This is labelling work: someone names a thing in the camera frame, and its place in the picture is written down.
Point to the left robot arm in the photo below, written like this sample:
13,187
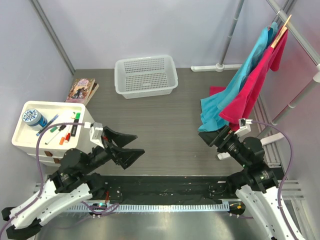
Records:
74,182

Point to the grey clothes rack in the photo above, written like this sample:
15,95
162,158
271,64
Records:
302,124

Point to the blue t shirt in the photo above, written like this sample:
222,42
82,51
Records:
213,105

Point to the illustrated book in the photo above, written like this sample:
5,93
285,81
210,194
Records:
82,90

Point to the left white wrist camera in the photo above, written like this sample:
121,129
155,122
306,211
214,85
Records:
95,132

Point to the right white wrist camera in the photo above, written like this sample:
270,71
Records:
244,127

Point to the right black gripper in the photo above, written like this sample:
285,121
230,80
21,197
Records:
213,137

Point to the blue pen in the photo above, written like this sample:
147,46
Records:
48,124

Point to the white slotted cable duct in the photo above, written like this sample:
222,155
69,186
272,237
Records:
129,208

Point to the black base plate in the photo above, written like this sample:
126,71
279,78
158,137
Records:
168,190

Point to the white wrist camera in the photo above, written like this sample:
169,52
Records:
244,127
95,132

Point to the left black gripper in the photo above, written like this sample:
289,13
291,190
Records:
125,156

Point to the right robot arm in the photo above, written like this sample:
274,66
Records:
256,185

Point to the black cap marker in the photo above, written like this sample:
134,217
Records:
55,133

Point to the wooden hanger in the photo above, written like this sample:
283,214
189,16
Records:
282,31

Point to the white drawer organizer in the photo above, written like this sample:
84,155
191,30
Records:
54,142

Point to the pink t shirt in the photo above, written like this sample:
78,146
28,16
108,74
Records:
244,102

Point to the red marker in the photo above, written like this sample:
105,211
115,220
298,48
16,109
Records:
67,138

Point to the green cap marker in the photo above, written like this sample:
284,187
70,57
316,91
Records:
54,129

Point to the white plastic basket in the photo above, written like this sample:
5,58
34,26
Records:
142,77

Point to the orange marker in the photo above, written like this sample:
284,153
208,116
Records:
63,140

